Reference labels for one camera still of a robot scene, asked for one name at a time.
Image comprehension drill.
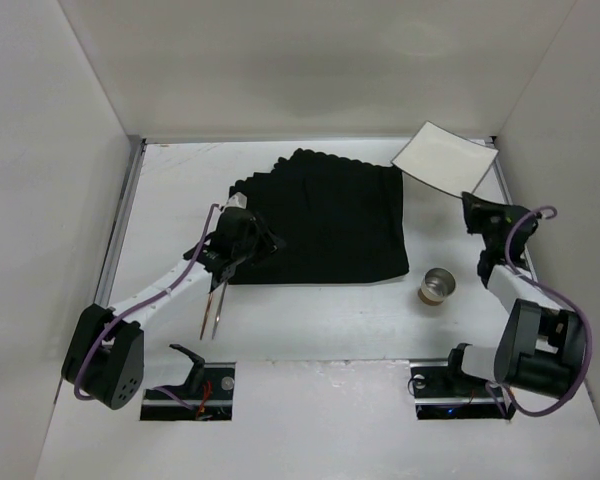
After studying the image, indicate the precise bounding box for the silver knife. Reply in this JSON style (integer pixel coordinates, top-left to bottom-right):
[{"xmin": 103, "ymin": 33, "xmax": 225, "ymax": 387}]
[{"xmin": 211, "ymin": 282, "xmax": 228, "ymax": 340}]

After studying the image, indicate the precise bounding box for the white square plate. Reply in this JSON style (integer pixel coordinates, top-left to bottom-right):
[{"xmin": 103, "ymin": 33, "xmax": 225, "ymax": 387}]
[{"xmin": 392, "ymin": 121, "xmax": 498, "ymax": 198}]

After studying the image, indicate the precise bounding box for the metal cup with cork base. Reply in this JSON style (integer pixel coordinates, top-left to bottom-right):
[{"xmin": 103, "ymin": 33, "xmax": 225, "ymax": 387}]
[{"xmin": 418, "ymin": 267, "xmax": 457, "ymax": 305}]

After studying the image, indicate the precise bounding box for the black cloth placemat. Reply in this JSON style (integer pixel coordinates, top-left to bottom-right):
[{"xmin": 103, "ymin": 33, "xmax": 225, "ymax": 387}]
[{"xmin": 229, "ymin": 149, "xmax": 409, "ymax": 285}]

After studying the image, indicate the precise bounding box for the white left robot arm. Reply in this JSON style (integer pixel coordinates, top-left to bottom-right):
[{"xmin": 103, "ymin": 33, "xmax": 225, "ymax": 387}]
[{"xmin": 61, "ymin": 204, "xmax": 284, "ymax": 410}]

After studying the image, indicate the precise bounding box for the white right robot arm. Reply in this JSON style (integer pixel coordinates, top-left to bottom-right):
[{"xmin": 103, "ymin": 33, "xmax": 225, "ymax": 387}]
[{"xmin": 448, "ymin": 192, "xmax": 592, "ymax": 402}]

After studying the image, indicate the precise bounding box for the copper fork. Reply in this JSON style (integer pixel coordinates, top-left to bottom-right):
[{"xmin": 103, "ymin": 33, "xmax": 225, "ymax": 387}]
[{"xmin": 199, "ymin": 291, "xmax": 214, "ymax": 341}]

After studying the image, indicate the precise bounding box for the aluminium table rail right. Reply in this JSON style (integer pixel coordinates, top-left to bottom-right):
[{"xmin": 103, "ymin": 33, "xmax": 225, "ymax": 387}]
[{"xmin": 492, "ymin": 155, "xmax": 536, "ymax": 280}]

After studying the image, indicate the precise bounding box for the aluminium table rail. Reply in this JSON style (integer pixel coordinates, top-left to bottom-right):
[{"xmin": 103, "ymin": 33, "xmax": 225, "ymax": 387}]
[
  {"xmin": 492, "ymin": 155, "xmax": 536, "ymax": 280},
  {"xmin": 92, "ymin": 135, "xmax": 146, "ymax": 306}
]

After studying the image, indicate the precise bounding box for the aluminium table rail left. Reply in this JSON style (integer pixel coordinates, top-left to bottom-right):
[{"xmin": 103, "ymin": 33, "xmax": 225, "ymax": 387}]
[{"xmin": 92, "ymin": 135, "xmax": 146, "ymax": 306}]

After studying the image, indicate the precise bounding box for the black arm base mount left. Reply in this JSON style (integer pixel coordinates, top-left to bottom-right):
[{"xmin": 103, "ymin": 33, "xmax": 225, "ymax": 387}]
[{"xmin": 140, "ymin": 344, "xmax": 236, "ymax": 422}]

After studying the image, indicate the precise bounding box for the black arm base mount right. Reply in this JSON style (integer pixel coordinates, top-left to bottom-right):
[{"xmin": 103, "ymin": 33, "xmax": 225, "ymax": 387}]
[{"xmin": 407, "ymin": 359, "xmax": 515, "ymax": 421}]

